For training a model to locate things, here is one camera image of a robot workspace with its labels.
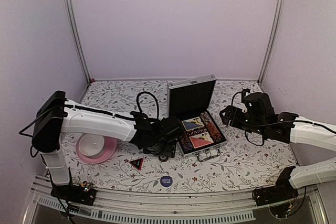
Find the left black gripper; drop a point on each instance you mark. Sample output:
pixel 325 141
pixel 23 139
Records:
pixel 169 152

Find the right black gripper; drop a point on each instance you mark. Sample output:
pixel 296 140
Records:
pixel 230 110

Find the orange black chip roll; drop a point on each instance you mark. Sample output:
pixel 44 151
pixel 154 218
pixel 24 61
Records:
pixel 214 132

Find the black triangle button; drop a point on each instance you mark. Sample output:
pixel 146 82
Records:
pixel 137 163

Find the short chip stack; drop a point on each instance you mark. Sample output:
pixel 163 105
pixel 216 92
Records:
pixel 163 159

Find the blue peach chip stack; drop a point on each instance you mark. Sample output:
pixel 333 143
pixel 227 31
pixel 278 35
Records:
pixel 206 118

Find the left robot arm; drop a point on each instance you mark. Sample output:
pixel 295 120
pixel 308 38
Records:
pixel 61 115

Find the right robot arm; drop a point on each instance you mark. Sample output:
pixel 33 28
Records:
pixel 285 127

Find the chip row in case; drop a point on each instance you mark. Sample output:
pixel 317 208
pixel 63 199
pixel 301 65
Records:
pixel 185 145

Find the blue small blind button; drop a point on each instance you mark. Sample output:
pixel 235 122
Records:
pixel 166 181

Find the red dice row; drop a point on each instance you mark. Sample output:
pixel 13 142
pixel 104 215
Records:
pixel 196 132

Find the white dealer button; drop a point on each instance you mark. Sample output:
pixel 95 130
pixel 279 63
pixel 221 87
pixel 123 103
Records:
pixel 150 173

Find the red card deck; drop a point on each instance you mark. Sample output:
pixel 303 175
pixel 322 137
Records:
pixel 201 140

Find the aluminium poker case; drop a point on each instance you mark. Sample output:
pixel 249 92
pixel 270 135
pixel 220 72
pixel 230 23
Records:
pixel 189 101

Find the pink plate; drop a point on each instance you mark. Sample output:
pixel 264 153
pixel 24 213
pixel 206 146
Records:
pixel 110 148

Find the white bowl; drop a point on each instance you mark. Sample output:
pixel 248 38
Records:
pixel 91 146

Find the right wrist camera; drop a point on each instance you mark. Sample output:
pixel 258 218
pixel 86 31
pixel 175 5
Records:
pixel 244 93

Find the front aluminium rail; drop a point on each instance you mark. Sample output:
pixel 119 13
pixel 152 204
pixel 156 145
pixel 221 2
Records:
pixel 112 206

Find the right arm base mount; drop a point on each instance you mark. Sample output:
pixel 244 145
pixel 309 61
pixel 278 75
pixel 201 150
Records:
pixel 281 191

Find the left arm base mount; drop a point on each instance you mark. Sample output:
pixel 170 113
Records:
pixel 74 194

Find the right aluminium frame post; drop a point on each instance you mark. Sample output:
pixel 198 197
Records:
pixel 271 41

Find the aluminium frame post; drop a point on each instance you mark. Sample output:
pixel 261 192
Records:
pixel 271 41
pixel 76 38

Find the left aluminium frame post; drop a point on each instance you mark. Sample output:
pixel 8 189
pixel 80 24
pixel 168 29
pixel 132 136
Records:
pixel 76 38

